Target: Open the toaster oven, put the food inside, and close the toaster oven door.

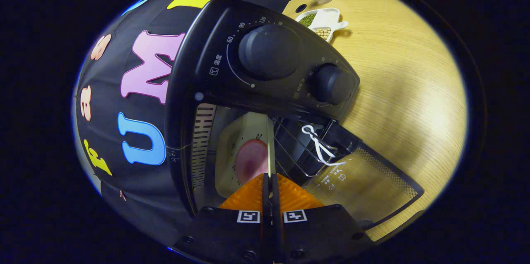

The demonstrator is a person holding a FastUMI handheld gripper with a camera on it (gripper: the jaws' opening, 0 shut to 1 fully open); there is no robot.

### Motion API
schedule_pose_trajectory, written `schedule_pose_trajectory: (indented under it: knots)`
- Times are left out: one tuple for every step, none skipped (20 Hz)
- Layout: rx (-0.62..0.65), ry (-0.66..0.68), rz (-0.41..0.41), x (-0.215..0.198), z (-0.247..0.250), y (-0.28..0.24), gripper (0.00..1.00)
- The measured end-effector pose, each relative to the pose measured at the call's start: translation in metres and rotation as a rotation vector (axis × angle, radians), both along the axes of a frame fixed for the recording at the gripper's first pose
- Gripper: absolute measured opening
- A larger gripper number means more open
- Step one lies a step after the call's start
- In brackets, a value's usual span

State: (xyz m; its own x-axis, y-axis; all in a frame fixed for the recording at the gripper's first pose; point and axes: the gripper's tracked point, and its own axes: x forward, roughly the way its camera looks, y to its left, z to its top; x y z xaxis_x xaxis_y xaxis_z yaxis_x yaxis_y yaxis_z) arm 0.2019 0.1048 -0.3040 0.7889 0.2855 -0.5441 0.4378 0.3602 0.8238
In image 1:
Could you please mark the pink clip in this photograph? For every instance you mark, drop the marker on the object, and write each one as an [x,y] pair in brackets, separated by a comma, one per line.
[122,194]

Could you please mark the black toaster oven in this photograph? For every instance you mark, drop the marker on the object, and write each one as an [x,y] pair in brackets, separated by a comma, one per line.
[265,48]

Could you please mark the white divided dish with beans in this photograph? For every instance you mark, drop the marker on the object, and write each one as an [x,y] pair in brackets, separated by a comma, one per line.
[327,17]

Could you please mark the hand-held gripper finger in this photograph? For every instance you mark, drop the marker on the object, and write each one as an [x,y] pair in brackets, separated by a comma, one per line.
[266,214]
[276,214]

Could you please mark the white square plate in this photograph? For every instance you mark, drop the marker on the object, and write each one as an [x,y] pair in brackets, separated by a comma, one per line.
[225,160]

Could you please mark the pink ham slice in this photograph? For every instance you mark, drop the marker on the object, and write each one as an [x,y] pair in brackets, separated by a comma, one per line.
[250,158]

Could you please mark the black backdrop cloth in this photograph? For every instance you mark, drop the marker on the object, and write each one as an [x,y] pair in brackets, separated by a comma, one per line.
[112,102]

